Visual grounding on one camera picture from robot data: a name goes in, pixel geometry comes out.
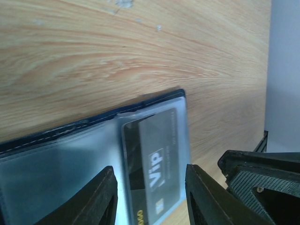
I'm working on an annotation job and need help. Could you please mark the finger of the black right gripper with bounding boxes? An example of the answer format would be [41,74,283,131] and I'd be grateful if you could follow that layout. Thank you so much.
[217,150,300,225]

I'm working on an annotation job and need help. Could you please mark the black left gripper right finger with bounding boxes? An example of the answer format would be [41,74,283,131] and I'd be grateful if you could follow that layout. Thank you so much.
[185,164,271,225]

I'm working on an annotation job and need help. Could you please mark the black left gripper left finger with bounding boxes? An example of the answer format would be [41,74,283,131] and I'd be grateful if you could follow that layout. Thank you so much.
[36,166,117,225]

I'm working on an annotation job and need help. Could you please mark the blue leather card holder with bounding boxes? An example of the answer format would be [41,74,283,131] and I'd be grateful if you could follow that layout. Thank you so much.
[0,89,191,225]

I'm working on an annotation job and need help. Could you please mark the black aluminium frame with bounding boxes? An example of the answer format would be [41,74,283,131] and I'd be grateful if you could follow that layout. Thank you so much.
[254,130,268,152]

